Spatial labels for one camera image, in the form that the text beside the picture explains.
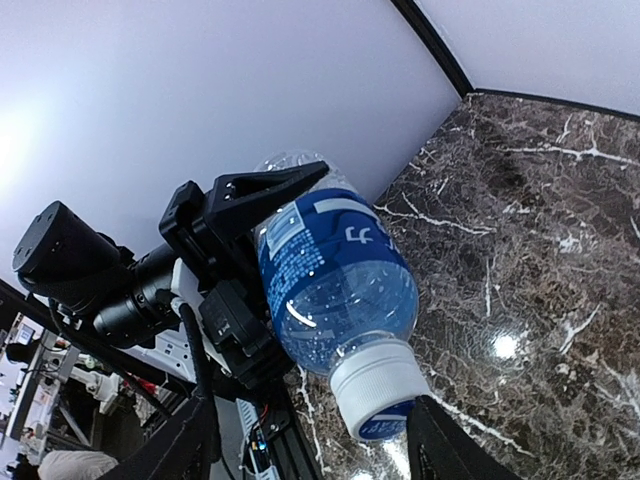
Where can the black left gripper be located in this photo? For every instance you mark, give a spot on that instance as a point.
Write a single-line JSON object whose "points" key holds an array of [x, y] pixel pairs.
{"points": [[211, 232]]}

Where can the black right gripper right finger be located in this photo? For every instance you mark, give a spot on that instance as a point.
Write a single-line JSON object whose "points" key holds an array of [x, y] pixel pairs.
{"points": [[438, 448]]}

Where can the blue label water bottle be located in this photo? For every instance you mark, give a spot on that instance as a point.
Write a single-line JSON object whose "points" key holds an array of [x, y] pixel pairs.
{"points": [[333, 277]]}

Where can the white slotted cable duct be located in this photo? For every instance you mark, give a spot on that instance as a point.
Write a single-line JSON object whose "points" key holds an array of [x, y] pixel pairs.
{"points": [[255, 459]]}

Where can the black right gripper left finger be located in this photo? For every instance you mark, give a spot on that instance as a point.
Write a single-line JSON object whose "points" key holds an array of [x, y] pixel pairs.
{"points": [[178, 450]]}

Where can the white blue bottle cap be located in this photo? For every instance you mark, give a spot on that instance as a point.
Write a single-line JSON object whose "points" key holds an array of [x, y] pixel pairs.
{"points": [[376, 387]]}

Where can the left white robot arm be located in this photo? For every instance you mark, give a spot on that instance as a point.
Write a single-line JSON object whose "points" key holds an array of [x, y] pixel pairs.
{"points": [[195, 304]]}

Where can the black right corner post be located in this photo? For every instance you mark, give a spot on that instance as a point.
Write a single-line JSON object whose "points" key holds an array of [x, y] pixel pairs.
{"points": [[434, 43]]}

